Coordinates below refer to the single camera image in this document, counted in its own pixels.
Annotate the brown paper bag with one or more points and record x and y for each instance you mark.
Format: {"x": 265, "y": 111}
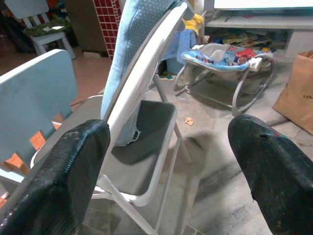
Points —
{"x": 298, "y": 98}

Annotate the small orange toy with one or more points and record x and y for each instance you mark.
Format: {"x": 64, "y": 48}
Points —
{"x": 189, "y": 121}

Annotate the blue hanging cloth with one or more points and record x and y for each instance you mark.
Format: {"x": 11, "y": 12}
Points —
{"x": 185, "y": 44}

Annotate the blue baby bouncer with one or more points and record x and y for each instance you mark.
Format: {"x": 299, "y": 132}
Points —
{"x": 220, "y": 58}

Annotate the light blue wooden chair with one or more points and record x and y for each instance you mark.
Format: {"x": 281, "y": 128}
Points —
{"x": 31, "y": 98}

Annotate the yellow cloth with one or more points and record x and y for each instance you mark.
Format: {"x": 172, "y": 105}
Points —
{"x": 192, "y": 24}

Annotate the green seat cushion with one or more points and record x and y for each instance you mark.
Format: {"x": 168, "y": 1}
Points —
{"x": 46, "y": 28}

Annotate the white TV shelf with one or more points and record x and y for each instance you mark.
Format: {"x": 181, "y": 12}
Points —
{"x": 256, "y": 22}

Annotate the colourful children's books pile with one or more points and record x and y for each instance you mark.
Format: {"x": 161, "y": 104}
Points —
{"x": 244, "y": 39}

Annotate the red tiled block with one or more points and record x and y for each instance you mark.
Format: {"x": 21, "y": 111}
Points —
{"x": 107, "y": 24}

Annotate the white folding chair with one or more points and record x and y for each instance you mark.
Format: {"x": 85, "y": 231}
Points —
{"x": 137, "y": 80}

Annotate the light blue dotted cushion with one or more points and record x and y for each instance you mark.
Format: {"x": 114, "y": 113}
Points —
{"x": 129, "y": 44}

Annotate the small white child chair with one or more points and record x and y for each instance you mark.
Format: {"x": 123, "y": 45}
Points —
{"x": 49, "y": 39}

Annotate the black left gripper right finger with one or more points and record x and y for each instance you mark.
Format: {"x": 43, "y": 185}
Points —
{"x": 276, "y": 171}

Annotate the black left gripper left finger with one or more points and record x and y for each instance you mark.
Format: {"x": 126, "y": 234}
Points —
{"x": 49, "y": 176}

